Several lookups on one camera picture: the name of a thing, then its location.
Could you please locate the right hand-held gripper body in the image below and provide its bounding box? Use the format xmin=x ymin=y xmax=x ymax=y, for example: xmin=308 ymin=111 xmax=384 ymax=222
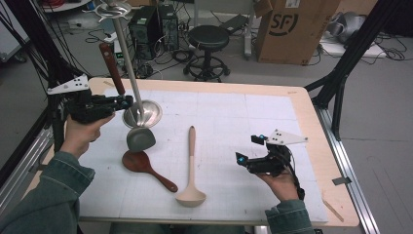
xmin=245 ymin=129 xmax=309 ymax=178

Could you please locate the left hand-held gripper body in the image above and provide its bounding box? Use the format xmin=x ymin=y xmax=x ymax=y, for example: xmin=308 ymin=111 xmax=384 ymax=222
xmin=47 ymin=73 xmax=117 ymax=125

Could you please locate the steel utensil rack stand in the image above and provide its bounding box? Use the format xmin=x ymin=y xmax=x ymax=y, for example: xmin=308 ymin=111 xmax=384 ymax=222
xmin=82 ymin=0 xmax=164 ymax=131

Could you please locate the steel spatula with wooden handle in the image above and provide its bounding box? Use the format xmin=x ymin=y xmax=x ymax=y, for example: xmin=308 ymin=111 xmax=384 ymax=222
xmin=98 ymin=42 xmax=157 ymax=153

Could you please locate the dark wooden rice spoon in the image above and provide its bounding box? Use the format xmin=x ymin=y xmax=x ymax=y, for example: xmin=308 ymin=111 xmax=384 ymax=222
xmin=121 ymin=150 xmax=179 ymax=193

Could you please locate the beige ladle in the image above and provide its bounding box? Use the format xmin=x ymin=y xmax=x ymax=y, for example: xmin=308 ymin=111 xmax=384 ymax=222
xmin=174 ymin=125 xmax=207 ymax=208

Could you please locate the person's right hand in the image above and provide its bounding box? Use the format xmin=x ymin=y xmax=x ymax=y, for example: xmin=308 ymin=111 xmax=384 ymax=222
xmin=256 ymin=169 xmax=300 ymax=203

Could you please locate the person's left hand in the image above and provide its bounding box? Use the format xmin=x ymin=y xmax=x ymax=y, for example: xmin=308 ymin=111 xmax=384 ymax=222
xmin=59 ymin=111 xmax=117 ymax=160

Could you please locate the white grid mat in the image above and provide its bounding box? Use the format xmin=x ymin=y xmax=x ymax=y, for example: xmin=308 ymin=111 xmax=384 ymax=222
xmin=77 ymin=88 xmax=329 ymax=223

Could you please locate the power supply with green display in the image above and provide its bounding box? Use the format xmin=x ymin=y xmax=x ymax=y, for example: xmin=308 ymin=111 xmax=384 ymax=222
xmin=113 ymin=40 xmax=126 ymax=66

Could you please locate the large black computer tower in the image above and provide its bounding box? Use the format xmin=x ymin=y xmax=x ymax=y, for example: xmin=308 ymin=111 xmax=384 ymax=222
xmin=128 ymin=6 xmax=160 ymax=61

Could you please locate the grey tape piece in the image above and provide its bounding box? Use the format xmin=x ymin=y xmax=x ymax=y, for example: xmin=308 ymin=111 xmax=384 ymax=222
xmin=331 ymin=175 xmax=353 ymax=186
xmin=28 ymin=163 xmax=47 ymax=174

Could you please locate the thin wooden stick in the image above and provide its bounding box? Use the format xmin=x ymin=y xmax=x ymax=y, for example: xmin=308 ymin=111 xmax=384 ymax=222
xmin=321 ymin=198 xmax=345 ymax=223

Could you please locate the slim black computer tower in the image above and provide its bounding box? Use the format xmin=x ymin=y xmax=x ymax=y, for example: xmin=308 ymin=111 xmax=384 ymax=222
xmin=158 ymin=3 xmax=180 ymax=52

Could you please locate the black round stool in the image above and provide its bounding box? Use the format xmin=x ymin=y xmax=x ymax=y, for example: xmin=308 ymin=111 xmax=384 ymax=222
xmin=183 ymin=24 xmax=232 ymax=83

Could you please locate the cardboard box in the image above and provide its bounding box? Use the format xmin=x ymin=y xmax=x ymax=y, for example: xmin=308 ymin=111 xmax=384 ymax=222
xmin=254 ymin=0 xmax=342 ymax=66

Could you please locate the black flat device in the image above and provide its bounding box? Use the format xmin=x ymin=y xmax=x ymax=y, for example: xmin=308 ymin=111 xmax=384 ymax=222
xmin=220 ymin=13 xmax=249 ymax=35

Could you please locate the white board on floor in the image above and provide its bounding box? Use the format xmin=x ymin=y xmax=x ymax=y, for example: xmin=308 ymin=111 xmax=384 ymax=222
xmin=319 ymin=35 xmax=388 ymax=59

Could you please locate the grey plastic shell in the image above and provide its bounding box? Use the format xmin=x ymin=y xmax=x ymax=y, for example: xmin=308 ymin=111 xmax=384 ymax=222
xmin=325 ymin=11 xmax=366 ymax=45

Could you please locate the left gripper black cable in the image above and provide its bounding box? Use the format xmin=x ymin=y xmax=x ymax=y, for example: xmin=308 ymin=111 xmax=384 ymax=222
xmin=48 ymin=94 xmax=68 ymax=154

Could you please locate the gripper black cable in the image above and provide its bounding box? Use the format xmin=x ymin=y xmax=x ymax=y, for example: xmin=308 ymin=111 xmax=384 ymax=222
xmin=48 ymin=94 xmax=68 ymax=154
xmin=282 ymin=152 xmax=306 ymax=201

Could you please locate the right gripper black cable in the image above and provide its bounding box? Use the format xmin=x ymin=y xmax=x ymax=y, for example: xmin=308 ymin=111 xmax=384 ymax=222
xmin=282 ymin=152 xmax=306 ymax=201

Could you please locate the black metal stand with cables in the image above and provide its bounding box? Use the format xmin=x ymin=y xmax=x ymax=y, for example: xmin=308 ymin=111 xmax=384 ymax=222
xmin=0 ymin=0 xmax=92 ymax=131

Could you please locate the aluminium frame rail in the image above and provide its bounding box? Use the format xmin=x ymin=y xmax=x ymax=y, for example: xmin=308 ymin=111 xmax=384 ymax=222
xmin=0 ymin=126 xmax=55 ymax=213
xmin=315 ymin=105 xmax=381 ymax=234

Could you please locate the white desk frame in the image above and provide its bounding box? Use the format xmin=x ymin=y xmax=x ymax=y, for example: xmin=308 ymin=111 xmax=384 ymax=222
xmin=243 ymin=0 xmax=257 ymax=59

